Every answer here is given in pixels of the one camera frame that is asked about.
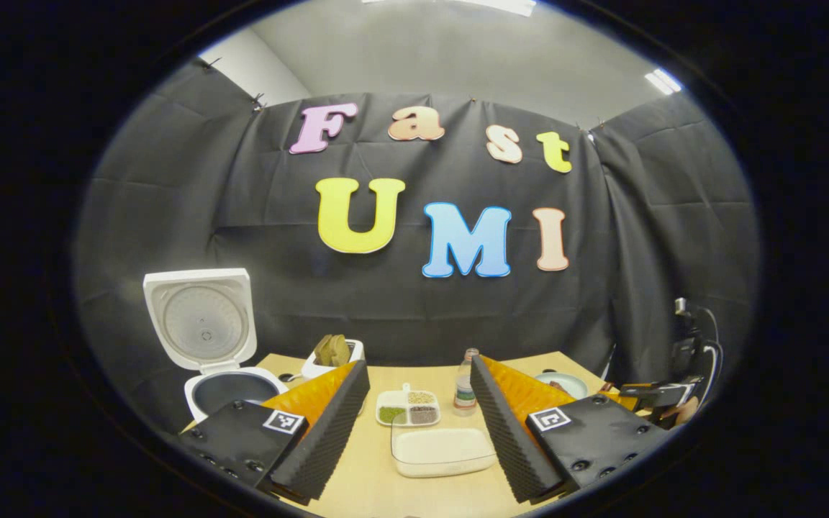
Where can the white toaster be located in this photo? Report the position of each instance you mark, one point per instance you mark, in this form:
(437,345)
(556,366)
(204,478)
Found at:
(321,372)

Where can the brown bread slice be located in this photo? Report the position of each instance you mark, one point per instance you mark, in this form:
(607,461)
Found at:
(322,350)
(341,350)

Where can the clear tray of white rice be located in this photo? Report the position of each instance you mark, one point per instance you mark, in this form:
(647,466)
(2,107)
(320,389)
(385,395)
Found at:
(443,452)

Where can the pale green plate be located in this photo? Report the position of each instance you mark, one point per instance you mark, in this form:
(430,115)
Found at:
(565,375)

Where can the clear plastic water bottle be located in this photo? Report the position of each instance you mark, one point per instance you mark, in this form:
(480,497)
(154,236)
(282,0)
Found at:
(465,392)

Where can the small ceiling light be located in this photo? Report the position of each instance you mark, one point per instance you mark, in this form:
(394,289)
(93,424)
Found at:
(663,80)

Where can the brown meat slice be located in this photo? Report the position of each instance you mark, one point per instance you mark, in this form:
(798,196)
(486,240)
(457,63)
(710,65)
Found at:
(562,387)

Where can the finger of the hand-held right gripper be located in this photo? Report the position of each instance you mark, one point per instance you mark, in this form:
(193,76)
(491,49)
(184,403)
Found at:
(627,403)

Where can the white rice cooker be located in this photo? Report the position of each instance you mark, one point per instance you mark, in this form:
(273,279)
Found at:
(202,316)

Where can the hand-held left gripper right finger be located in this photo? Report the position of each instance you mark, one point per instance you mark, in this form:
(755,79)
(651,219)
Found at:
(508,439)

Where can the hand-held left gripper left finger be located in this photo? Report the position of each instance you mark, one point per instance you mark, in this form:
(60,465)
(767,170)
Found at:
(324,446)

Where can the white divided dish of grains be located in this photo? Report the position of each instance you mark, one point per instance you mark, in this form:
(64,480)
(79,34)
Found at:
(407,410)

